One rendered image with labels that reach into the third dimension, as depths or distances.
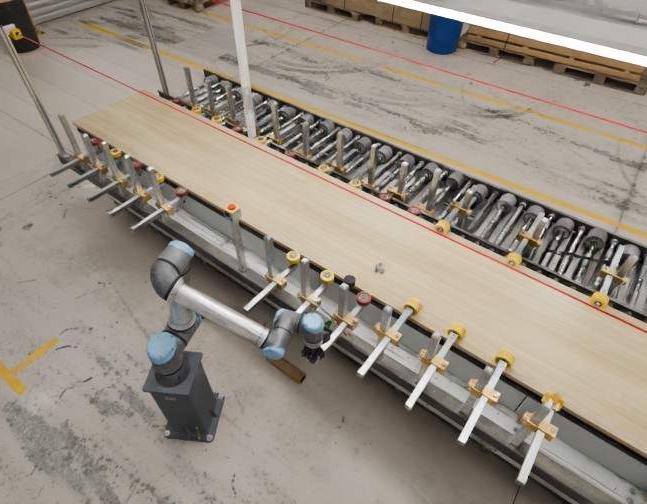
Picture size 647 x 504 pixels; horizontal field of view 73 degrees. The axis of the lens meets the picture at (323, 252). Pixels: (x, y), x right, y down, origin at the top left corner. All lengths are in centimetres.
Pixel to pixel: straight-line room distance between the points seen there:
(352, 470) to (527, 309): 139
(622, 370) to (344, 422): 157
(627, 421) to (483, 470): 98
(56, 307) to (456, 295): 300
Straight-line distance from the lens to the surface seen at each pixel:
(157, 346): 239
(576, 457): 260
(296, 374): 307
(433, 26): 748
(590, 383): 247
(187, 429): 302
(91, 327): 376
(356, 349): 245
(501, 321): 248
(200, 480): 299
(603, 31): 150
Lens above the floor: 280
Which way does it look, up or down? 47 degrees down
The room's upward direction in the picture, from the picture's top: 1 degrees clockwise
